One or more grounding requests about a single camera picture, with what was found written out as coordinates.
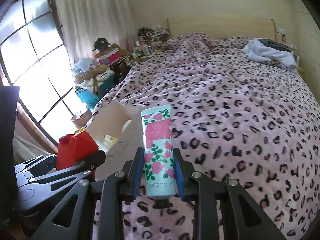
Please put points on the pink leopard print blanket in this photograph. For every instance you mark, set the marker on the pink leopard print blanket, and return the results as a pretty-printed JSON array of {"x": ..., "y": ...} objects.
[{"x": 225, "y": 105}]

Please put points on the teal storage box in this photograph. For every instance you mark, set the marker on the teal storage box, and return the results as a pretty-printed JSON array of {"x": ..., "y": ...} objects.
[{"x": 87, "y": 93}]

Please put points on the floral hand cream tube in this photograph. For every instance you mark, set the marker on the floral hand cream tube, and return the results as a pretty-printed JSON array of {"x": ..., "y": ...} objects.
[{"x": 157, "y": 155}]

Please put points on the white cardboard box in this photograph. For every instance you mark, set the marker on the white cardboard box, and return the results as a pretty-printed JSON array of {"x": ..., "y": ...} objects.
[{"x": 112, "y": 115}]

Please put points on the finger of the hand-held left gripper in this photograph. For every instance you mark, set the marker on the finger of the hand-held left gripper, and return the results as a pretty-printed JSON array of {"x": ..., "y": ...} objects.
[
  {"x": 96, "y": 158},
  {"x": 27, "y": 167}
]

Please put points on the dark grey folded garment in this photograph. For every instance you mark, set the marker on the dark grey folded garment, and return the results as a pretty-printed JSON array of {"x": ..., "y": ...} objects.
[{"x": 275, "y": 45}]

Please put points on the white wall outlet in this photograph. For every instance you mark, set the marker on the white wall outlet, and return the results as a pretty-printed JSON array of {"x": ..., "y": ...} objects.
[{"x": 280, "y": 31}]

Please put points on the pink sheer curtain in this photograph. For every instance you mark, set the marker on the pink sheer curtain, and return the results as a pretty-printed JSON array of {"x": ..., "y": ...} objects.
[{"x": 95, "y": 10}]

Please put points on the lavender clothes pile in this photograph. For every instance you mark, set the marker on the lavender clothes pile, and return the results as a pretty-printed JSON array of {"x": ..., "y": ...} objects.
[{"x": 265, "y": 55}]

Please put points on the cream wardrobe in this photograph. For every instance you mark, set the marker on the cream wardrobe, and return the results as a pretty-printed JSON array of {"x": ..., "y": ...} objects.
[{"x": 308, "y": 30}]

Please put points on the large framed window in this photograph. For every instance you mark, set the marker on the large framed window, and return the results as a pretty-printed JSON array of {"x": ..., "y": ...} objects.
[{"x": 37, "y": 55}]

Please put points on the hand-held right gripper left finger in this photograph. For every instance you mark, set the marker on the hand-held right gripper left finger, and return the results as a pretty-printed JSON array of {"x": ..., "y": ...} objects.
[{"x": 138, "y": 173}]

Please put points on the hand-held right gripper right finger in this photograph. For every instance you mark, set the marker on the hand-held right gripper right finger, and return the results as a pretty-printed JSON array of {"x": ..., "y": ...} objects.
[{"x": 178, "y": 176}]

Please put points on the dark green cap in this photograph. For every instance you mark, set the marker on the dark green cap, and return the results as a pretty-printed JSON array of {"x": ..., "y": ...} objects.
[{"x": 101, "y": 43}]

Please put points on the pink storage box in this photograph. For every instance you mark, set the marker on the pink storage box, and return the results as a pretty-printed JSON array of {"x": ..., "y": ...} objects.
[{"x": 110, "y": 57}]

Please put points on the beige wooden headboard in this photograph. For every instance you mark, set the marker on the beige wooden headboard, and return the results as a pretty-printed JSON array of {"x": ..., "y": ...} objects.
[{"x": 212, "y": 26}]

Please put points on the red paper box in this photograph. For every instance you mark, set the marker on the red paper box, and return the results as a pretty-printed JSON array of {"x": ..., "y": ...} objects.
[{"x": 75, "y": 147}]

